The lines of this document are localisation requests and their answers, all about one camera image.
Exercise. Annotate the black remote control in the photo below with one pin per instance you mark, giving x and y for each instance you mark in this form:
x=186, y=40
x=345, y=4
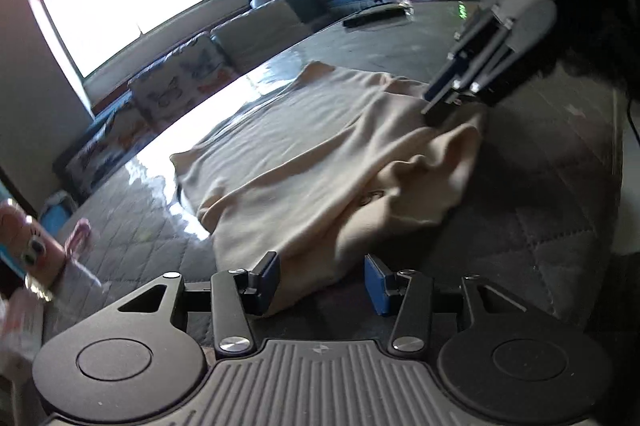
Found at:
x=372, y=16

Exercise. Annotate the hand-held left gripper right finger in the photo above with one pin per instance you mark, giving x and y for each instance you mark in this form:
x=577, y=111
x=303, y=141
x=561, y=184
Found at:
x=376, y=286

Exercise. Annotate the pink cartoon face bottle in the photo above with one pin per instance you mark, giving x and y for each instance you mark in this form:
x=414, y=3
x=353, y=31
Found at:
x=32, y=246

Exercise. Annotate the blue chair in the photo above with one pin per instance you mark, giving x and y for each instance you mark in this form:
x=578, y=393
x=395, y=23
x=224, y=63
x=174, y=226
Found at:
x=57, y=213

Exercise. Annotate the grey quilted star tablecloth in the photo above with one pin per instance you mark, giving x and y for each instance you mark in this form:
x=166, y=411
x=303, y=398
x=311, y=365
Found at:
x=525, y=206

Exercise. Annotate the white tissue box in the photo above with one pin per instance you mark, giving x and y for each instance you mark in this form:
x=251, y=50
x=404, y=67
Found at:
x=20, y=331

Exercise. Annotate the grey pillow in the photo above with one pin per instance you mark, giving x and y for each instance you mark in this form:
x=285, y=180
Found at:
x=260, y=33

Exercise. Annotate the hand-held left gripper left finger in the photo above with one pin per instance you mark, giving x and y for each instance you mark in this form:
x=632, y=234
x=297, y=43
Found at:
x=269, y=283

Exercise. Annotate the clear plastic holder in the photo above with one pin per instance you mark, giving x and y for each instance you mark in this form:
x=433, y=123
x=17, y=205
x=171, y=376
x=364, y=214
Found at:
x=406, y=7

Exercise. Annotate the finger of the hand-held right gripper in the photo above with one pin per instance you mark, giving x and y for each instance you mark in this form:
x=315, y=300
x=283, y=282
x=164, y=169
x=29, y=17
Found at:
x=480, y=88
x=460, y=65

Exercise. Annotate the butterfly print cushion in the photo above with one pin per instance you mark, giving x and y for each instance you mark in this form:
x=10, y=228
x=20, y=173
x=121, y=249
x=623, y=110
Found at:
x=182, y=78
x=95, y=150

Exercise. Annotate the cream garment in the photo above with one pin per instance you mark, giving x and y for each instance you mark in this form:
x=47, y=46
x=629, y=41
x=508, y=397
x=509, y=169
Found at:
x=320, y=165

